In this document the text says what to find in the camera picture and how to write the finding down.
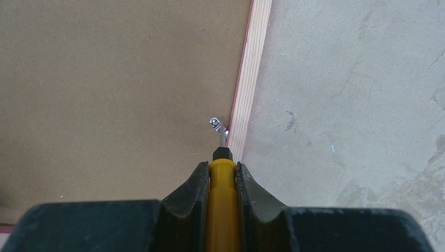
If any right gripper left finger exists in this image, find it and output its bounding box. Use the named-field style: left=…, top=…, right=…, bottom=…
left=3, top=162, right=209, bottom=251

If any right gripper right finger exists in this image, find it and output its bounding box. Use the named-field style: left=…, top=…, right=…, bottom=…
left=236, top=163, right=433, bottom=251

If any yellow handled screwdriver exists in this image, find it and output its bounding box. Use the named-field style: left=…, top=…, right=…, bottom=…
left=205, top=127, right=240, bottom=251

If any pink picture frame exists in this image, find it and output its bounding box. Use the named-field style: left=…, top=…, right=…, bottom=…
left=1, top=1, right=251, bottom=224

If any silver frame clip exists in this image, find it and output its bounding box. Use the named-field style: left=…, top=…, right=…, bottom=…
left=209, top=117, right=229, bottom=140

